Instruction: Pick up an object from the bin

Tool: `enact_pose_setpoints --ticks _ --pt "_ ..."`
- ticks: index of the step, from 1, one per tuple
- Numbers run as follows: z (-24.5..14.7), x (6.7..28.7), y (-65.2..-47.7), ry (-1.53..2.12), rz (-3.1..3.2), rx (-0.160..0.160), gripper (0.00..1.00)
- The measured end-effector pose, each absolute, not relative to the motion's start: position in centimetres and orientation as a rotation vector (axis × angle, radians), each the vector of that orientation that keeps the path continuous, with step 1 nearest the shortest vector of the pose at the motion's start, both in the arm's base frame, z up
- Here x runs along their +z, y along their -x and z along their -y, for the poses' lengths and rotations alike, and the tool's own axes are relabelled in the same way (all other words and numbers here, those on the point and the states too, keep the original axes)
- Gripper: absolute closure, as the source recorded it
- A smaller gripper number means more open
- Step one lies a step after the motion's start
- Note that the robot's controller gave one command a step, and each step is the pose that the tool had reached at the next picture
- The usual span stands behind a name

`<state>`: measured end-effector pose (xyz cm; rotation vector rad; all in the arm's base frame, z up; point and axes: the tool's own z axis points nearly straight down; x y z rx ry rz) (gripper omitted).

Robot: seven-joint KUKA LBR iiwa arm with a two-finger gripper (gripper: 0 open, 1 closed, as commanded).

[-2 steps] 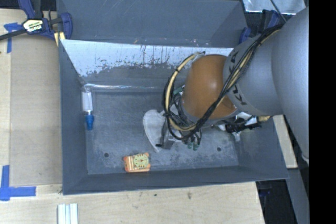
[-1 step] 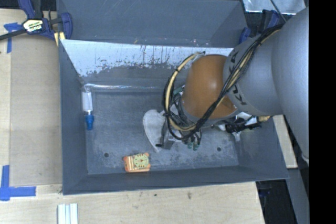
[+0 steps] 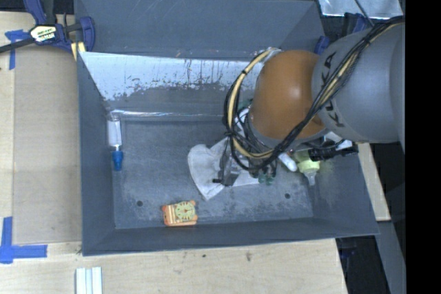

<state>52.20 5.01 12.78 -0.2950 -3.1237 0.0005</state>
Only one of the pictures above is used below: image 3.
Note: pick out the white oblong object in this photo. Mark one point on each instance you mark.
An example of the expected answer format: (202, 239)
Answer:
(288, 162)

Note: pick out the clear plastic bottle blue cap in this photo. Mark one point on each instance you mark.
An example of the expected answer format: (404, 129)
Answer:
(114, 132)

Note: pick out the black cylinder on white bracket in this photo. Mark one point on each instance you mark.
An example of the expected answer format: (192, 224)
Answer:
(323, 152)

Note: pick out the orange toy clock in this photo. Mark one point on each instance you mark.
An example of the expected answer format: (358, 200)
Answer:
(180, 213)

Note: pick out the white cloth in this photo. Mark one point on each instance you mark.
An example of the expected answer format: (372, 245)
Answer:
(203, 162)

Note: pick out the grey metal bin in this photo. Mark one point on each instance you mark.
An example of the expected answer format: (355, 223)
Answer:
(165, 155)

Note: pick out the yellow-green baby bottle top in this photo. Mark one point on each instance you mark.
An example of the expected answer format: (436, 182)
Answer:
(307, 164)

